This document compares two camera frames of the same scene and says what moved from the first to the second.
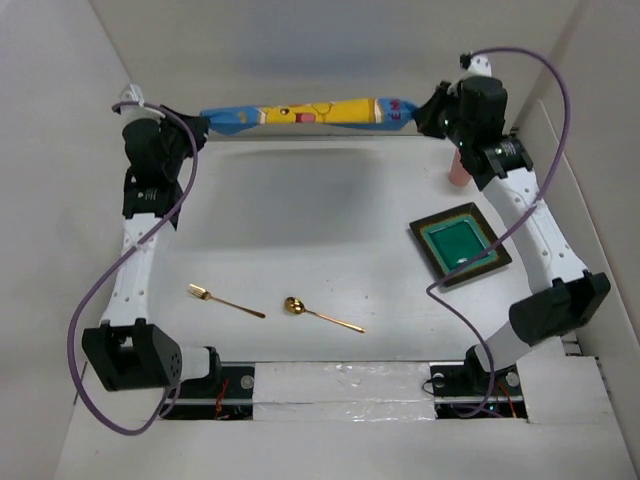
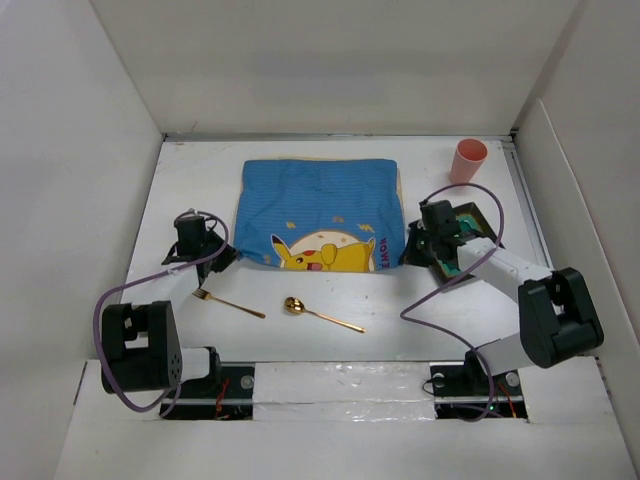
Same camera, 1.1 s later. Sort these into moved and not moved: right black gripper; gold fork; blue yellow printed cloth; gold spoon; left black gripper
Moved: blue yellow printed cloth; right black gripper; left black gripper
Not moved: gold fork; gold spoon
